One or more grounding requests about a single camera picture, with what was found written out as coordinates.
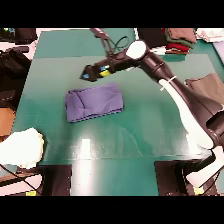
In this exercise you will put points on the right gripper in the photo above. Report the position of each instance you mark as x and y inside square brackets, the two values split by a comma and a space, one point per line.
[96, 71]

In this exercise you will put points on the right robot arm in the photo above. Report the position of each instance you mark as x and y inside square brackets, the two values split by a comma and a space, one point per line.
[186, 100]

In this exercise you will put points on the purple garment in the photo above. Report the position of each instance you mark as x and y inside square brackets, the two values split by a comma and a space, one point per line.
[95, 101]

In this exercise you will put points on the black garment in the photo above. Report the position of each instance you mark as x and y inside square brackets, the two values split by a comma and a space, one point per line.
[151, 36]
[11, 71]

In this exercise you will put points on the red garment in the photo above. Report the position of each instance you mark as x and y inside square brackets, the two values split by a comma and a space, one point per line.
[176, 48]

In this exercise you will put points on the green garment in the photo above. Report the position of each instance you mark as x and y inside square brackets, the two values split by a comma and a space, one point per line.
[180, 43]

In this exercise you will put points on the white garment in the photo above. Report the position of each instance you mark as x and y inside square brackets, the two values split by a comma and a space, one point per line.
[20, 148]
[211, 34]

